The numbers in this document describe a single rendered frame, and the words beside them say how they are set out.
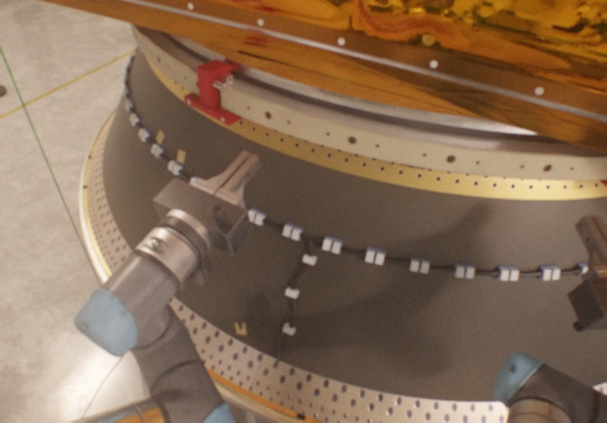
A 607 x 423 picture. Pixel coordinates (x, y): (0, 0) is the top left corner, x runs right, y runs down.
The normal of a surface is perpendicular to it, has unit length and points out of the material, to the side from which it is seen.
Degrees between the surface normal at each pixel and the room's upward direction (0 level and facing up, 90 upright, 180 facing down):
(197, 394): 22
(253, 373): 43
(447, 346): 62
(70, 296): 0
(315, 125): 90
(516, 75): 92
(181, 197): 10
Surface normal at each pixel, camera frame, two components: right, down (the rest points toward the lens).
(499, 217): -0.01, 0.23
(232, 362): -0.29, -0.16
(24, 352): 0.05, -0.75
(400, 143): -0.26, 0.62
